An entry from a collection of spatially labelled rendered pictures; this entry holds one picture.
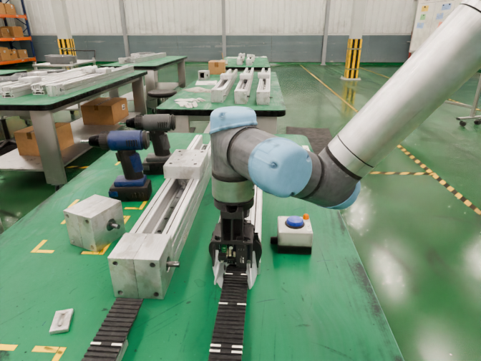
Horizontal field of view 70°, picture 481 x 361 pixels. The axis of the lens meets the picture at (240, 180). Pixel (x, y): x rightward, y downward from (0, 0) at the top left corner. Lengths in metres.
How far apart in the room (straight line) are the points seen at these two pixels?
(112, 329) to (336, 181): 0.44
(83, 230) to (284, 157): 0.60
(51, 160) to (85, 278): 2.41
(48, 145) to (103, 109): 1.54
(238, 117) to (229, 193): 0.13
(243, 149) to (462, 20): 0.31
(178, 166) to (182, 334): 0.52
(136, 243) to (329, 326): 0.40
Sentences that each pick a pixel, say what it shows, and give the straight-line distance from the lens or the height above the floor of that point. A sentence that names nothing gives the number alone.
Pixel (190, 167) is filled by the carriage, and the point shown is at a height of 0.90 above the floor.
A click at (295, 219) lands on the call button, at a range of 0.84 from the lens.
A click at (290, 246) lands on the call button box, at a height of 0.80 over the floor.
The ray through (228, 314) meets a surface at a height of 0.81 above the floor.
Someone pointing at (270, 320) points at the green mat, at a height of 0.78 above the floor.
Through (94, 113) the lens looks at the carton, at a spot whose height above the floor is 0.36.
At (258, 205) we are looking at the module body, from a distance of 0.88.
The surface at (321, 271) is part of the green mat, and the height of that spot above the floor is 0.78.
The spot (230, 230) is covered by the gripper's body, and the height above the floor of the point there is 0.96.
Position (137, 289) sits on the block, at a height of 0.80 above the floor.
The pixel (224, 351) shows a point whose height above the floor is 0.81.
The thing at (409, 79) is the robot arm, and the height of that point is 1.21.
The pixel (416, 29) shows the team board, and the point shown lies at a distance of 6.97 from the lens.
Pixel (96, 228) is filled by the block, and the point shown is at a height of 0.84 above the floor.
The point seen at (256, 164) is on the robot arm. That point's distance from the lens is 0.45.
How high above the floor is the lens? 1.27
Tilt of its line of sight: 23 degrees down
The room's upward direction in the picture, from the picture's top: straight up
